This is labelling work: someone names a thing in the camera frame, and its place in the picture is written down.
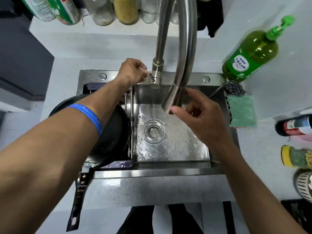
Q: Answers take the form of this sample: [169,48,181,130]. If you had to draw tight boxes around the person's left hand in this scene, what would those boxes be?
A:
[116,58,149,87]

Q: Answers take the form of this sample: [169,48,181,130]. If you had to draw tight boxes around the person's right hand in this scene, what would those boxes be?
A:
[170,88,231,149]

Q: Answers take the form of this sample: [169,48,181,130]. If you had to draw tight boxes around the stainless steel gooseneck faucet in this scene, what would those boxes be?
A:
[150,0,198,114]

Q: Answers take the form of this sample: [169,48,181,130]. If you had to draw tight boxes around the person's left forearm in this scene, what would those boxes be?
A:
[0,78,133,234]

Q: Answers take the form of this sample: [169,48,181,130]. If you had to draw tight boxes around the person's right forearm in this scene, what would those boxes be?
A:
[209,138,308,234]

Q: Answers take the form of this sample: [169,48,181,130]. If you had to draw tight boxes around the round sink drain strainer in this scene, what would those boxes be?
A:
[144,121,164,141]

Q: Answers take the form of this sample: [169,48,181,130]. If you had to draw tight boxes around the stainless steel sink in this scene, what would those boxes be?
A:
[77,70,241,180]

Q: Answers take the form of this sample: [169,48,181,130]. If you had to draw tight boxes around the metal sink drain rack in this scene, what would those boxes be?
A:
[82,82,136,169]

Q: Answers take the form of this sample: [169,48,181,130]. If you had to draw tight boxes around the steel wool scrubber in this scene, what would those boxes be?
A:
[223,80,247,97]

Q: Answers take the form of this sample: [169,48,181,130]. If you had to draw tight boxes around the green cleaning cloth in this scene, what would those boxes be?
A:
[226,95,258,129]

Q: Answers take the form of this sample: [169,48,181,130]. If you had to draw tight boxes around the small clear glass bottle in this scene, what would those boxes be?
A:
[140,0,157,24]
[156,0,180,25]

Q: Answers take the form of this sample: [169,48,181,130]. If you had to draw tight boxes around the yellow filled bottle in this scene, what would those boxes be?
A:
[113,0,139,25]

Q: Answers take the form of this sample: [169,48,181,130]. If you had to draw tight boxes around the blue rubber wristband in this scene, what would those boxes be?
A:
[67,104,104,136]

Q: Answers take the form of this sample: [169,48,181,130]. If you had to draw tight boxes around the black frying pan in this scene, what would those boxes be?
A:
[48,94,132,232]

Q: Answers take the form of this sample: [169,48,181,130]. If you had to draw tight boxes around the black cloth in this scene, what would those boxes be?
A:
[196,0,224,38]

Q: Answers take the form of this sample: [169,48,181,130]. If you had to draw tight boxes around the green dish soap pump bottle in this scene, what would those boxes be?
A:
[222,15,296,82]

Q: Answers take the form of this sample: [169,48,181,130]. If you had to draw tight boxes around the green white label bottle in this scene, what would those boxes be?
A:
[45,0,81,25]
[20,0,58,22]

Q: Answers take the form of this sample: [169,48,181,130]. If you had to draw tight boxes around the dark bottle with red label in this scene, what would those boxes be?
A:
[275,115,312,137]

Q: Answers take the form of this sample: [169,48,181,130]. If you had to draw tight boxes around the person's black trousers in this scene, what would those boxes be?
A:
[117,204,204,234]

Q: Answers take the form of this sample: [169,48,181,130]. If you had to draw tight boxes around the green jar with yellow lid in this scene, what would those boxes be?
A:
[280,145,312,170]

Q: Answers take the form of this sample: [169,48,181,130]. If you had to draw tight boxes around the striped black white jar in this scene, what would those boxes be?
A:
[293,169,312,203]

